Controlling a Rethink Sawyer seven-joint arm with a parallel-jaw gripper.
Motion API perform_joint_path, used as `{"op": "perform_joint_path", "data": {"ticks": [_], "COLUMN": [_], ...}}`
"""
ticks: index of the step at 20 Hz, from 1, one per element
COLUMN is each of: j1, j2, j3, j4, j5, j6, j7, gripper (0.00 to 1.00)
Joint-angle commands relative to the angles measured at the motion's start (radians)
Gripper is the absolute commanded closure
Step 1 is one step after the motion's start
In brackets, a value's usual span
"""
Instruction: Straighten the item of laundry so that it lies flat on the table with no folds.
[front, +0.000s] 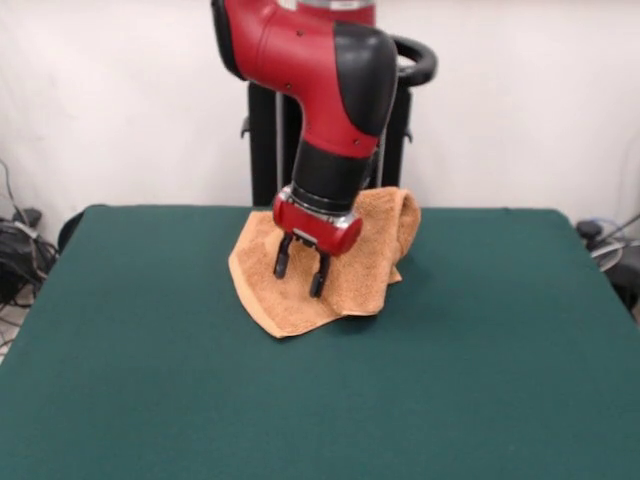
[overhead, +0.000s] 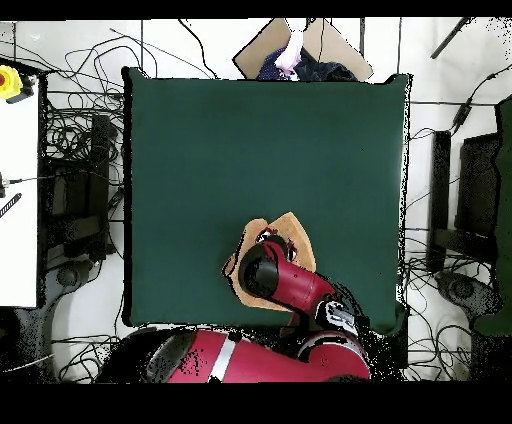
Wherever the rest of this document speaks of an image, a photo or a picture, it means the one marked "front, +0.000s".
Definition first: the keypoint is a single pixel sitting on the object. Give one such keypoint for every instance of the dark green table cloth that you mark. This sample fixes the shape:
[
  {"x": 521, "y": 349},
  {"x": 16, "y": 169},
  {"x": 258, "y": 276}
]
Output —
[{"x": 150, "y": 350}]

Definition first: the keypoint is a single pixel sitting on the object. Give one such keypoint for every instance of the black bulky object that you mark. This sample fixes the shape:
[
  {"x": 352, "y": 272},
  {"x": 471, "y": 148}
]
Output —
[{"x": 627, "y": 285}]

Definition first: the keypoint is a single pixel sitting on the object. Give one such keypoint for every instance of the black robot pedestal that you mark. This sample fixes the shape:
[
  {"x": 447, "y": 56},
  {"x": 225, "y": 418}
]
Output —
[{"x": 262, "y": 150}]

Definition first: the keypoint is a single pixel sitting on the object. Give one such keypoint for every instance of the orange terry towel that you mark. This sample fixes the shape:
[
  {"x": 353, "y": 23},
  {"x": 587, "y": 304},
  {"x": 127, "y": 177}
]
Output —
[{"x": 360, "y": 280}]

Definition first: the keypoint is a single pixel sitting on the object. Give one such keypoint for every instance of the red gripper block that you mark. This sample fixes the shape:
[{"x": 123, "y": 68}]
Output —
[{"x": 320, "y": 232}]

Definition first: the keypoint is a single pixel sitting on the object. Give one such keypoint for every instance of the grey chair base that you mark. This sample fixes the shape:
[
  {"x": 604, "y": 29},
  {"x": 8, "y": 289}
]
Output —
[{"x": 607, "y": 255}]

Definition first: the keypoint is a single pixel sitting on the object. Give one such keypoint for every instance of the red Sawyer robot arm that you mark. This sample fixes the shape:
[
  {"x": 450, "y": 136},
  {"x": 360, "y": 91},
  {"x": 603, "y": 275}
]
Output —
[{"x": 290, "y": 50}]

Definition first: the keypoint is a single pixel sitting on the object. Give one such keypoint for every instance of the small black adapter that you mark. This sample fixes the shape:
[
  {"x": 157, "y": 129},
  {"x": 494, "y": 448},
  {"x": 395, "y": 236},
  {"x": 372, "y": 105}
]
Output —
[{"x": 590, "y": 230}]

